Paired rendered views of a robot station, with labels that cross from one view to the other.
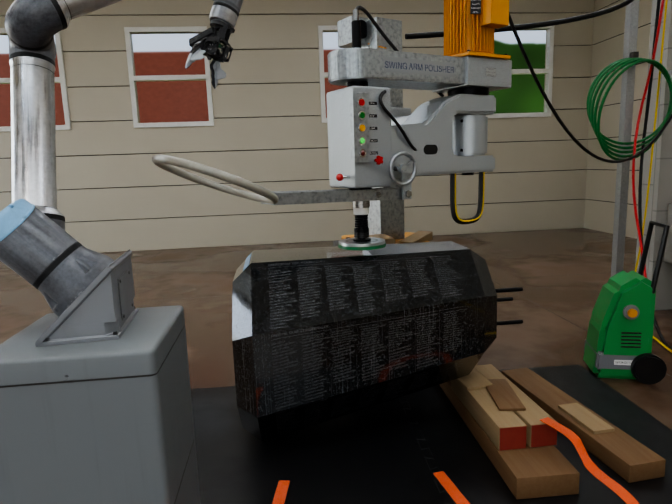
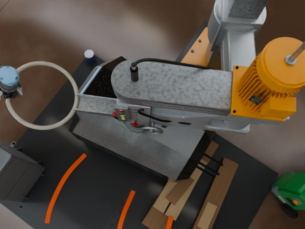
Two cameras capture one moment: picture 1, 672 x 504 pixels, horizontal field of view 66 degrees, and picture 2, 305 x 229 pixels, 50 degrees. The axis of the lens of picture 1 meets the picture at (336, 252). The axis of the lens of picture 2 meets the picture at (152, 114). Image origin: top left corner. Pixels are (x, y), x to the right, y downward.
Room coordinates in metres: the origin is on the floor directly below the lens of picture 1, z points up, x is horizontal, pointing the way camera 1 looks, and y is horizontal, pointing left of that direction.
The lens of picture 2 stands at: (1.86, -0.58, 3.34)
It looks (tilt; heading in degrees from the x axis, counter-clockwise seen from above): 74 degrees down; 35
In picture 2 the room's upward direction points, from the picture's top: 3 degrees clockwise
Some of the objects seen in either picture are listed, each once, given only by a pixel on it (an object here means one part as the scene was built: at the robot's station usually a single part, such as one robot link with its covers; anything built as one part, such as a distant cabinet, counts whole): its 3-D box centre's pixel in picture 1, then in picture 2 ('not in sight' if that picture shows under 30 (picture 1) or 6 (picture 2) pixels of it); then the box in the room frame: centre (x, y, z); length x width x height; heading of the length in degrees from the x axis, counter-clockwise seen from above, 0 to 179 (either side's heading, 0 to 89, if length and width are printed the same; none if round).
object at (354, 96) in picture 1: (360, 128); (123, 113); (2.21, -0.12, 1.39); 0.08 x 0.03 x 0.28; 121
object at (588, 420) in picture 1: (584, 417); (207, 216); (2.15, -1.08, 0.10); 0.25 x 0.10 x 0.01; 11
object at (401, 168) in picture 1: (398, 168); (152, 125); (2.30, -0.28, 1.22); 0.15 x 0.10 x 0.15; 121
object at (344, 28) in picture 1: (353, 32); not in sight; (3.20, -0.15, 2.00); 0.20 x 0.18 x 0.15; 4
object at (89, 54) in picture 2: not in sight; (90, 56); (2.72, 0.89, 0.08); 0.10 x 0.10 x 0.13
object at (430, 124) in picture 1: (429, 144); (196, 110); (2.53, -0.46, 1.33); 0.74 x 0.23 x 0.49; 121
